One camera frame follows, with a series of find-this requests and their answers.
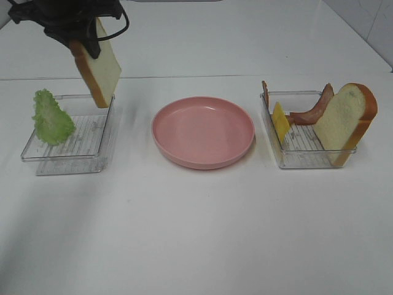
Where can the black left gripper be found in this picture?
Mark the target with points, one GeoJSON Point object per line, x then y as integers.
{"type": "Point", "coordinates": [69, 19]}

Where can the bread slice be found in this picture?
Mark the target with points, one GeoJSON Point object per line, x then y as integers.
{"type": "Point", "coordinates": [101, 75]}
{"type": "Point", "coordinates": [345, 118]}

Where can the green lettuce leaf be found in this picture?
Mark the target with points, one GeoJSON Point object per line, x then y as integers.
{"type": "Point", "coordinates": [52, 124]}

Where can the left clear plastic container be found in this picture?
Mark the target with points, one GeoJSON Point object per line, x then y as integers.
{"type": "Point", "coordinates": [86, 150]}

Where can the clear plastic container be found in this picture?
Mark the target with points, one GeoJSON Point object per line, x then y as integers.
{"type": "Point", "coordinates": [301, 148]}
{"type": "Point", "coordinates": [86, 150]}

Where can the pink round plate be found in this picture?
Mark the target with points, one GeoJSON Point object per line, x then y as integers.
{"type": "Point", "coordinates": [203, 132]}

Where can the yellow cheese slice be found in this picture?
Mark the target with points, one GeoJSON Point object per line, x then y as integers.
{"type": "Point", "coordinates": [280, 122]}

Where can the curved bacon strip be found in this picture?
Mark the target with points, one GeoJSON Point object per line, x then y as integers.
{"type": "Point", "coordinates": [313, 115]}

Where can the right clear plastic container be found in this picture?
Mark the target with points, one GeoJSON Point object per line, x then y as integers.
{"type": "Point", "coordinates": [301, 148]}

